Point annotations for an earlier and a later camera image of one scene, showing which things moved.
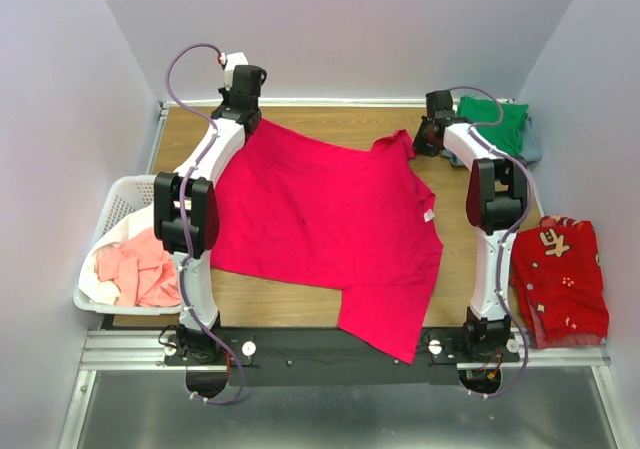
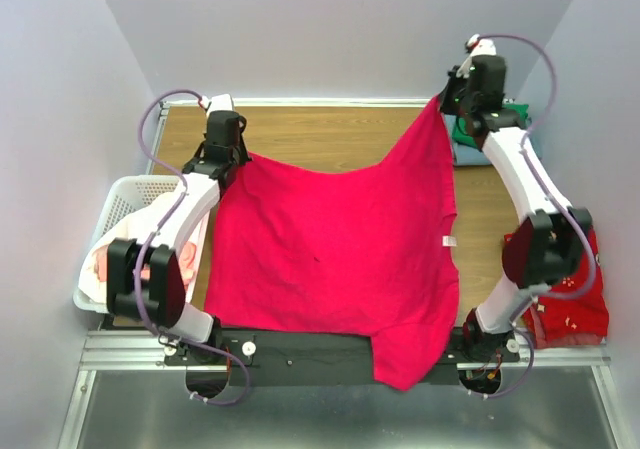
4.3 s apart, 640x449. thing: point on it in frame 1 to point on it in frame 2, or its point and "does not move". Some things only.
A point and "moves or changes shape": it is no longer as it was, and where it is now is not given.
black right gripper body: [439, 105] to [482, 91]
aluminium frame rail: [144, 351] does not move
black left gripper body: [224, 94] to [240, 154]
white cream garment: [108, 293] does not move
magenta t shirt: [323, 216] moves or changes shape
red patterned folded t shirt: [556, 276] does not move
